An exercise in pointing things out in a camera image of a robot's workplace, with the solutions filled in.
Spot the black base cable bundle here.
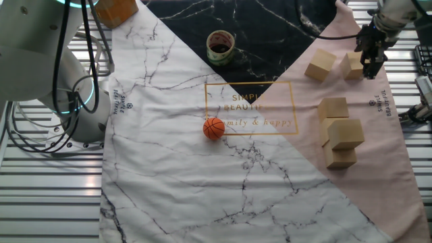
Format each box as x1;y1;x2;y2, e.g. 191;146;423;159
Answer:
0;97;80;155

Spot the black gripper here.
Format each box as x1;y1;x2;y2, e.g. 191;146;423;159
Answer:
354;23;392;80

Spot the open cardboard box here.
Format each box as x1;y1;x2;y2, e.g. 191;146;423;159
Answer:
94;0;140;30

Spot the black device mount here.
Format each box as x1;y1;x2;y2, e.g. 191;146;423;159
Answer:
398;103;432;124

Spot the small orange basketball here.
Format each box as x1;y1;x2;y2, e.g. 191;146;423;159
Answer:
202;117;226;141

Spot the roll of clear tape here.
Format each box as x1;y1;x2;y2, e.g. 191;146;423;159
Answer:
206;29;236;67

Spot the small silver device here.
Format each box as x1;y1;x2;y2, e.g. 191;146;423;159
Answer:
414;76;432;106

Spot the marble pink black cloth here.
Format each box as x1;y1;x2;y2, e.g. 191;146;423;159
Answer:
99;0;432;243

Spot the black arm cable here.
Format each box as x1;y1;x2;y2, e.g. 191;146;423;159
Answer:
0;0;360;153

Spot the wooden cube block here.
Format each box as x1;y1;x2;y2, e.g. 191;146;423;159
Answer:
304;49;338;83
319;117;335;147
326;117;366;151
323;144;358;170
318;97;350;121
340;51;366;81

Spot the grey cable with connector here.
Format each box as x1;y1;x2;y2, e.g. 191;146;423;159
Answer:
74;32;115;78

